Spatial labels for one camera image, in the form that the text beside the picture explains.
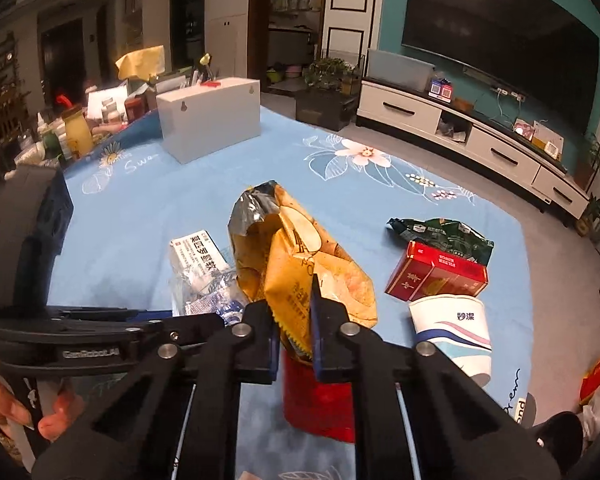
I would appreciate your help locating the white blue paper cup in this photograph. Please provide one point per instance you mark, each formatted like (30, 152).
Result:
(457, 326)

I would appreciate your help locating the red cigarette carton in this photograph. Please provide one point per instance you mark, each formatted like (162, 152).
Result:
(425, 271)

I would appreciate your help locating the white tv cabinet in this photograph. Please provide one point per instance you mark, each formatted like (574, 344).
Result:
(413, 118)

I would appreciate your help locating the translucent storage box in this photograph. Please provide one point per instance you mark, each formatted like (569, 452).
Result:
(399, 70)

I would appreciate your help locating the person's left hand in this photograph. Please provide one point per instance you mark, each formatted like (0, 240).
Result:
(67, 408)

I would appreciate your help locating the dark green foil bag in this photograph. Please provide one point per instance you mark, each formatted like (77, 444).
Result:
(451, 236)

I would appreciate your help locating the yellow bottle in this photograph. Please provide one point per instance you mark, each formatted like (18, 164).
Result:
(78, 135)

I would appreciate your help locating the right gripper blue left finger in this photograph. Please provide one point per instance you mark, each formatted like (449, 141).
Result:
(273, 347)

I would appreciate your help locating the red snack bag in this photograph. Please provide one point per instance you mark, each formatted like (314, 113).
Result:
(325, 410)

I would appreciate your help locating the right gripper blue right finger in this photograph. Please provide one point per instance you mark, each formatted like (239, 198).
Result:
(316, 340)

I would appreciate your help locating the black television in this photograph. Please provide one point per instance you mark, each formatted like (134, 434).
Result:
(535, 47)

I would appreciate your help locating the yellow chip bag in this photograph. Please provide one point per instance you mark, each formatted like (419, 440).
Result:
(277, 247)

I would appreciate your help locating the plant stand with greenery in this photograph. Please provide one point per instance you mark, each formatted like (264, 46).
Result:
(330, 99)

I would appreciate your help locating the potted plant on floor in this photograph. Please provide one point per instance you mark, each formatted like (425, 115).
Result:
(590, 218)

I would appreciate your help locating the blue floral tablecloth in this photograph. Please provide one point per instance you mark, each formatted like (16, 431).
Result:
(131, 198)

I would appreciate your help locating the black trash bin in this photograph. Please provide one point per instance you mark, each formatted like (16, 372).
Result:
(561, 435)

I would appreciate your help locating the potted plant by cabinet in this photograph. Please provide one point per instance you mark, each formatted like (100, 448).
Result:
(588, 161)

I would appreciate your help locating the white blue medicine box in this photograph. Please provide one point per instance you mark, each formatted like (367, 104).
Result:
(196, 262)

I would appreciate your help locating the clear blister packaging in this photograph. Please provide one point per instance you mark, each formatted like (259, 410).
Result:
(216, 291)

